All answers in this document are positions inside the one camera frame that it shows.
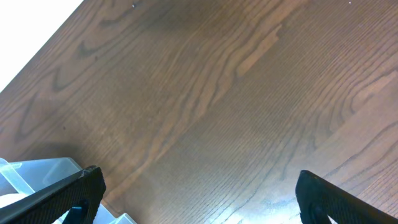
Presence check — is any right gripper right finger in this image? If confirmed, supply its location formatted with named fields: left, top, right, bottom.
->
left=295, top=170, right=397, bottom=224

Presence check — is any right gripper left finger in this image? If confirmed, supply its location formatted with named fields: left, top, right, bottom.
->
left=1, top=166, right=106, bottom=224

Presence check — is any clear plastic storage container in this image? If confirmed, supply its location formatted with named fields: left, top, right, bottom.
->
left=0, top=157, right=137, bottom=224

